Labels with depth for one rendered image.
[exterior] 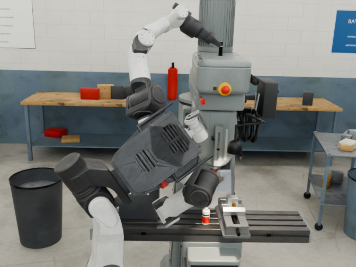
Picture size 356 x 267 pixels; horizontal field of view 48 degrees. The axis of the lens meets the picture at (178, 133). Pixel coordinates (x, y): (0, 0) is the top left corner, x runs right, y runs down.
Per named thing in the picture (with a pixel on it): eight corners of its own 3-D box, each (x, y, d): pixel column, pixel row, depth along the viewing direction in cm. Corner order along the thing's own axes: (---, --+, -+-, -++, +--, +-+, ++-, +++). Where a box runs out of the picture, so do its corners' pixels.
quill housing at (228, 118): (236, 169, 210) (240, 109, 201) (196, 168, 210) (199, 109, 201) (230, 156, 228) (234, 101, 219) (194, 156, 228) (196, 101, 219)
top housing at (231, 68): (251, 95, 186) (254, 61, 181) (196, 94, 185) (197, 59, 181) (236, 79, 231) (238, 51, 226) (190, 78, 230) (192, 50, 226)
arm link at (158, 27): (152, 26, 191) (123, 44, 181) (160, 14, 182) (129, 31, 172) (167, 43, 191) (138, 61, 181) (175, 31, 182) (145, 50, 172)
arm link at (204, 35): (199, 46, 205) (180, 34, 200) (209, 30, 204) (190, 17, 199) (207, 49, 193) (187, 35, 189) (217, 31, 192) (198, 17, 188)
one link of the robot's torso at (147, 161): (145, 219, 143) (223, 160, 149) (90, 142, 145) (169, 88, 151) (144, 214, 172) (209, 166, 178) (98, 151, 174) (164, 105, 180)
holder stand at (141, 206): (157, 220, 225) (158, 187, 220) (118, 218, 226) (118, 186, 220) (159, 210, 237) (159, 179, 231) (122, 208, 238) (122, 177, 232)
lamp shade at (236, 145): (232, 155, 190) (233, 143, 188) (224, 151, 196) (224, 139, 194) (245, 153, 194) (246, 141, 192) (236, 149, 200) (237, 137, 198)
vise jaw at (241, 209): (245, 215, 219) (246, 208, 218) (222, 215, 218) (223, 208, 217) (243, 210, 224) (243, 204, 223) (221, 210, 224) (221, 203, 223)
